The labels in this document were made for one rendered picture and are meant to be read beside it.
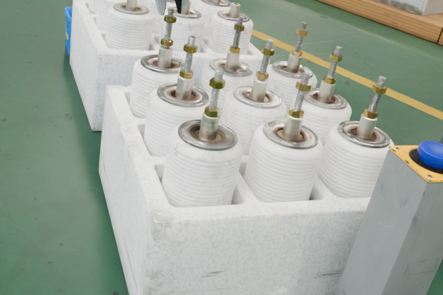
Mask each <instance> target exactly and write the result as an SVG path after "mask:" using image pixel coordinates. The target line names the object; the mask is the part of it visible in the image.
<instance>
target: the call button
mask: <svg viewBox="0 0 443 295"><path fill-rule="evenodd" d="M417 151H418V153H419V158H420V160H421V161H423V162H424V163H426V164H427V165H430V166H432V167H436V168H439V169H443V144H441V143H439V142H433V141H424V142H421V143H420V144H419V147H418V149H417Z"/></svg>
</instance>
